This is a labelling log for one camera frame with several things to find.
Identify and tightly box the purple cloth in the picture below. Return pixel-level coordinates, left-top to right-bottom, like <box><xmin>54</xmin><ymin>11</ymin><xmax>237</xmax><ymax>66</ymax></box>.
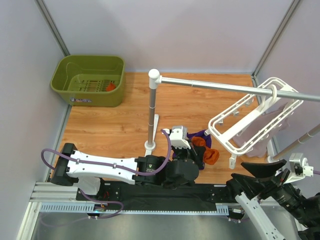
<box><xmin>172</xmin><ymin>130</ymin><xmax>219</xmax><ymax>165</ymax></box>

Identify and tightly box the white clip sock hanger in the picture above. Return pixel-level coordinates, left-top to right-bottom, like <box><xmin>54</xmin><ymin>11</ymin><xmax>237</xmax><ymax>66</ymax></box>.
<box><xmin>205</xmin><ymin>77</ymin><xmax>304</xmax><ymax>169</ymax></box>

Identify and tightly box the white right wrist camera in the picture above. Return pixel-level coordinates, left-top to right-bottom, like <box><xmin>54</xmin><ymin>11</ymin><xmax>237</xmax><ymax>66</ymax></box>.
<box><xmin>284</xmin><ymin>153</ymin><xmax>314</xmax><ymax>184</ymax></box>

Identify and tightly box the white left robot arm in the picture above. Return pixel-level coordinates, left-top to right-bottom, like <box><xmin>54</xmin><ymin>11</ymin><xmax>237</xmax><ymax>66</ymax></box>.
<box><xmin>50</xmin><ymin>143</ymin><xmax>200</xmax><ymax>189</ymax></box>

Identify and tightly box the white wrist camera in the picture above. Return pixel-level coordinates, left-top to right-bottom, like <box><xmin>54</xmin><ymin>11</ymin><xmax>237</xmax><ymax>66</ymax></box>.
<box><xmin>169</xmin><ymin>125</ymin><xmax>191</xmax><ymax>150</ymax></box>
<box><xmin>284</xmin><ymin>153</ymin><xmax>314</xmax><ymax>184</ymax></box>

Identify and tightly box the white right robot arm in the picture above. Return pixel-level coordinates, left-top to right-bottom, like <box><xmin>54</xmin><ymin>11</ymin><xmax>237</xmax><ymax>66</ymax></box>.
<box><xmin>226</xmin><ymin>159</ymin><xmax>320</xmax><ymax>240</ymax></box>

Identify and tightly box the aluminium mounting rail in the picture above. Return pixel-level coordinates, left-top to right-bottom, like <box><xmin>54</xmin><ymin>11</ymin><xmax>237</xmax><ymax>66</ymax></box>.
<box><xmin>30</xmin><ymin>182</ymin><xmax>244</xmax><ymax>216</ymax></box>

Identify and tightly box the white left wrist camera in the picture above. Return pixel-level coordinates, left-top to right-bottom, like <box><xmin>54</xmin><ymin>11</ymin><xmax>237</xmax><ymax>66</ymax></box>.
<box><xmin>169</xmin><ymin>125</ymin><xmax>191</xmax><ymax>150</ymax></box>

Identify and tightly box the orange sock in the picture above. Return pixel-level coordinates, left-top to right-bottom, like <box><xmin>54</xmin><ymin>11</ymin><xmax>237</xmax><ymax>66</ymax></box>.
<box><xmin>105</xmin><ymin>82</ymin><xmax>117</xmax><ymax>92</ymax></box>
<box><xmin>191</xmin><ymin>136</ymin><xmax>220</xmax><ymax>165</ymax></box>

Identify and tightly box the green plastic laundry basket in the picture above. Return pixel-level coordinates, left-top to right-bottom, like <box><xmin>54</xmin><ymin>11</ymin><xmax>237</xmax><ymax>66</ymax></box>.
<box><xmin>50</xmin><ymin>55</ymin><xmax>126</xmax><ymax>107</ymax></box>

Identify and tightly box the white and grey drying rack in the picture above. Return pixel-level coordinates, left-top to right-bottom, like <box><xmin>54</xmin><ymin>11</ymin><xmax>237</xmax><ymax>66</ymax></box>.
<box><xmin>144</xmin><ymin>69</ymin><xmax>320</xmax><ymax>153</ymax></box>

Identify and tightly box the beige rack pole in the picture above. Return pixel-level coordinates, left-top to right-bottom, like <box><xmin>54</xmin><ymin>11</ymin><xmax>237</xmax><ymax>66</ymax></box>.
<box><xmin>266</xmin><ymin>124</ymin><xmax>320</xmax><ymax>163</ymax></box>

